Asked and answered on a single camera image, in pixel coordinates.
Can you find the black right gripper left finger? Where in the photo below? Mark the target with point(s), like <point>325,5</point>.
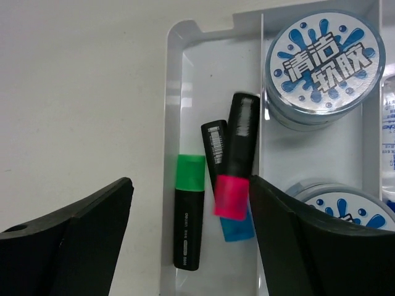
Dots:
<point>71,251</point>

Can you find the white plastic organizer tray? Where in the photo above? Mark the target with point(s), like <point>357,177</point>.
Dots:
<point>206,65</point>

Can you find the black highlighter pink cap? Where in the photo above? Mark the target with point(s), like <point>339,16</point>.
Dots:
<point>232,184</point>

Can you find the large blue cleaning gel jar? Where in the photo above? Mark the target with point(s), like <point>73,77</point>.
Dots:
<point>321,67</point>

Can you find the black highlighter blue cap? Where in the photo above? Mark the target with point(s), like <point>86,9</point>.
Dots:
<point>213,137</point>

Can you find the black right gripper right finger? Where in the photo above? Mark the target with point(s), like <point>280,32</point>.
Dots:
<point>306,252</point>

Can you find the black highlighter with barcode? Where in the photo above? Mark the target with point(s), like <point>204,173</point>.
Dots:
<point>188,211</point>

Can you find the blue spray pen bottle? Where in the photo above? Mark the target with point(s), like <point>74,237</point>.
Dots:
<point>388,139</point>

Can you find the small blue cleaning gel jar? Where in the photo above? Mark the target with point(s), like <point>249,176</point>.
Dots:
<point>344,202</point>

